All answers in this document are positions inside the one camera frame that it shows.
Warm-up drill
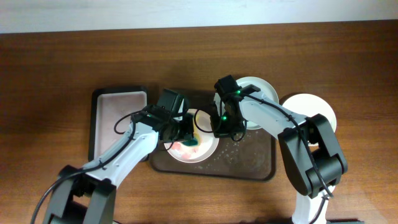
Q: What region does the white plate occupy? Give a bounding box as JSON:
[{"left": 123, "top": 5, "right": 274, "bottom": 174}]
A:
[
  {"left": 167, "top": 111, "right": 220, "bottom": 163},
  {"left": 280, "top": 93, "right": 337, "bottom": 132}
]

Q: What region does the green yellow sponge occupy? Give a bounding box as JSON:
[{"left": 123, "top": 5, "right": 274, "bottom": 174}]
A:
[{"left": 182, "top": 138, "right": 200, "bottom": 147}]

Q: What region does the pale green plate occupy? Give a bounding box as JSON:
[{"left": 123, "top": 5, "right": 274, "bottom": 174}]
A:
[{"left": 213, "top": 77, "right": 279, "bottom": 130}]

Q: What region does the white plate front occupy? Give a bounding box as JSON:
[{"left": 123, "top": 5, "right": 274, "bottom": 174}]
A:
[{"left": 280, "top": 93, "right": 337, "bottom": 132}]

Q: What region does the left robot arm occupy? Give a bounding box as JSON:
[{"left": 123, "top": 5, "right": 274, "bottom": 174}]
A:
[{"left": 44, "top": 89, "right": 193, "bottom": 223}]

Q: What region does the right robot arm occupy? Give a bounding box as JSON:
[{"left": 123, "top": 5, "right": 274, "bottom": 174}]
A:
[{"left": 211, "top": 75, "right": 348, "bottom": 223}]

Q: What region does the large brown tray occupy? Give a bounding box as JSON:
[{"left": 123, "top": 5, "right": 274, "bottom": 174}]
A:
[{"left": 149, "top": 89, "right": 277, "bottom": 182}]

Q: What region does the small black tray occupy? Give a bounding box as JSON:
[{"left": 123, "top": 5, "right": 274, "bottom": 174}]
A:
[{"left": 88, "top": 86, "right": 147, "bottom": 161}]

